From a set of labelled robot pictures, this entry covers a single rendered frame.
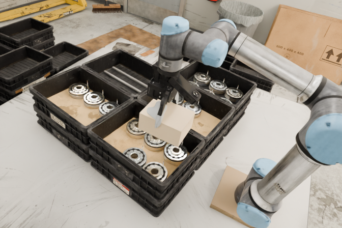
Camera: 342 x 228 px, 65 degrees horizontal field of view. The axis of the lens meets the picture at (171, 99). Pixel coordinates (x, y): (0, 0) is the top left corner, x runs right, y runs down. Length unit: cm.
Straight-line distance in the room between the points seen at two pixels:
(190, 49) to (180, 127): 28
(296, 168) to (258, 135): 80
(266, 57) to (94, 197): 85
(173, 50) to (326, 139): 45
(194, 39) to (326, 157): 44
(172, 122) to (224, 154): 59
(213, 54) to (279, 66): 21
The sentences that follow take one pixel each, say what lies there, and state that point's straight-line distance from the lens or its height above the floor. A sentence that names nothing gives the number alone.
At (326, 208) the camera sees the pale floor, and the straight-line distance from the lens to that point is 250.
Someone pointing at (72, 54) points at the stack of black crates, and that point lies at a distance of 274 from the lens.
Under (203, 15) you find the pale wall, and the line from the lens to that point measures 420.
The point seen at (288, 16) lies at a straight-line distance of 378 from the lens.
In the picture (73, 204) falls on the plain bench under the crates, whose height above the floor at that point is 70.
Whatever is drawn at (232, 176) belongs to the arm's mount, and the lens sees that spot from 132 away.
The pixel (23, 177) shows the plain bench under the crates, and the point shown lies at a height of 70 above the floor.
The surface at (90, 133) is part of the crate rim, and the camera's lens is 112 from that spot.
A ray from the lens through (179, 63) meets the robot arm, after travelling 80.
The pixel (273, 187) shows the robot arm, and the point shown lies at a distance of 93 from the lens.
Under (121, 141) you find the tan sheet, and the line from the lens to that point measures 122.
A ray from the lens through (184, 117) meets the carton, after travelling 93.
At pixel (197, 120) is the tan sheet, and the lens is 137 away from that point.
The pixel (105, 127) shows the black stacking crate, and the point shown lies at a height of 89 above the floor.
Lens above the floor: 173
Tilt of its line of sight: 38 degrees down
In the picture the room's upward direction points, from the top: 10 degrees clockwise
